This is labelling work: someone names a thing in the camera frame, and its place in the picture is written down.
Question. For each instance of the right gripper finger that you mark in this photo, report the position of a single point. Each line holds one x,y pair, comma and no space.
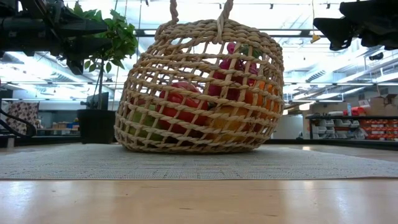
339,31

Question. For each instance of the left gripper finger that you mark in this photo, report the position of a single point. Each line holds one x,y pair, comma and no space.
84,46
81,27

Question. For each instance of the green apple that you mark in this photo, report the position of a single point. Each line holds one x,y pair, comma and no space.
146,121

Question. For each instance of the orange-red round apple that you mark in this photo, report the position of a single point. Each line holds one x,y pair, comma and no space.
174,99

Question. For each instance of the orange citrus fruit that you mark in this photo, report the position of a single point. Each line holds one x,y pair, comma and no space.
259,99

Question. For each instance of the purple grape bunch with leaf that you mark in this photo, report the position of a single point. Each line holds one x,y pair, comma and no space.
225,65

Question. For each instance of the yellow-orange fruit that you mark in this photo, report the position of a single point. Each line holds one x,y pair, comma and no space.
227,124

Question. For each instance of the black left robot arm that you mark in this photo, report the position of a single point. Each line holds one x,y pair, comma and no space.
12,25

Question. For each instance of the yellow hanging plug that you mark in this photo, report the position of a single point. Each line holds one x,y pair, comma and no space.
315,39

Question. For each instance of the black ceiling-mounted object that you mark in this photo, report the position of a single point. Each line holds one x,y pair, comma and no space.
376,56

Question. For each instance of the green leafy indoor tree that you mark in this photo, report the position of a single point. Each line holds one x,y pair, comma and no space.
121,34

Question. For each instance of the black monitor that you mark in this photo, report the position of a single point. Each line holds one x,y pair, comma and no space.
105,101

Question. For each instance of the blue bottle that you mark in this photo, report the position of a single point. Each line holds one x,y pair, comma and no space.
349,109

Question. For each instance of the floral patterned chair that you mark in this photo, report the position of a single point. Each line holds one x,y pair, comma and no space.
21,113

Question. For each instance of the small blue box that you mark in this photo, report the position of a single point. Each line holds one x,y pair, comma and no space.
71,125

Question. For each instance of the black plant pot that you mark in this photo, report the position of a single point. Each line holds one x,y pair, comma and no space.
98,126

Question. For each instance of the red object on shelf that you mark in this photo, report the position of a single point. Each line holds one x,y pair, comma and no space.
357,111

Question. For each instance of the small brown cardboard box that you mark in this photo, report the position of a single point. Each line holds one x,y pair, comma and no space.
59,125

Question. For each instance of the large brown cardboard box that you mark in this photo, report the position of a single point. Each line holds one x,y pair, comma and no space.
382,107

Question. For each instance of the black shelf table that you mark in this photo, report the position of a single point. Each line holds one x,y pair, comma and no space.
342,117

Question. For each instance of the red storage bins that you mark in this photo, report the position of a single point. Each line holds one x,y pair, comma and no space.
377,129

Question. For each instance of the white cabinet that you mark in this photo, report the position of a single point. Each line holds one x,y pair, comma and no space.
289,127

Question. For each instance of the grey woven placemat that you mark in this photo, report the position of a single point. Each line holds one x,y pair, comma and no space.
93,165

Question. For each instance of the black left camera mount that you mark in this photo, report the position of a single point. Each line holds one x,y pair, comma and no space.
75,67

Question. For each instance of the black frame rail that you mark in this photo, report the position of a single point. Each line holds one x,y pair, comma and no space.
46,140

